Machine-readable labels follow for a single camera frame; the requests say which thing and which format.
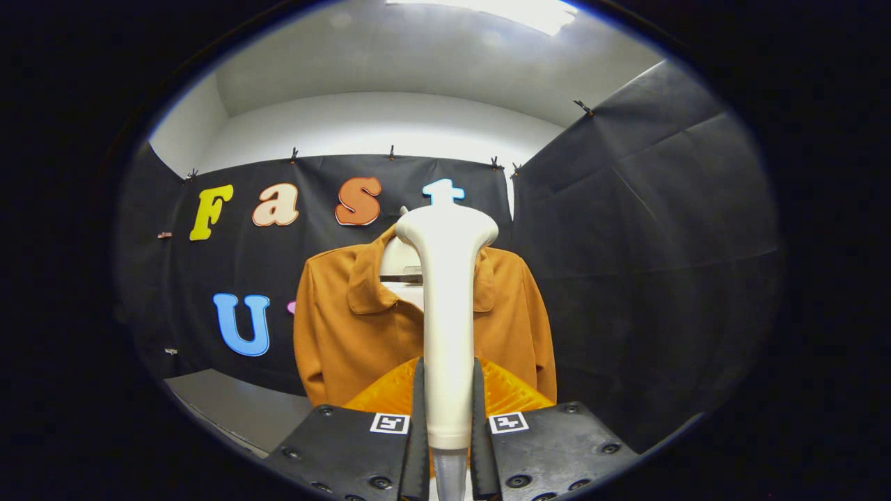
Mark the white garment steamer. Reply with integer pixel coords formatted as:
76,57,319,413
395,203,499,501

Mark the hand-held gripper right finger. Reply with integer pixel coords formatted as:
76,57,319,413
472,357,640,501

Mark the white mannequin torso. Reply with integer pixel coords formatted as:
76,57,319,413
379,207,425,310

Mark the row of black clips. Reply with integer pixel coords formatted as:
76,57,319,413
182,100,594,183

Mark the long ceiling light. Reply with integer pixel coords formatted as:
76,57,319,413
386,0,580,37

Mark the black backdrop cloth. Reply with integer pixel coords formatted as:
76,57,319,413
115,59,780,453

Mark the grey cabinet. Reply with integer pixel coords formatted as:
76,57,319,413
165,369,314,458

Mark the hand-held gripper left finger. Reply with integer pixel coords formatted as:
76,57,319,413
265,357,431,501

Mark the orange button shirt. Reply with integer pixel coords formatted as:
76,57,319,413
293,224,558,409

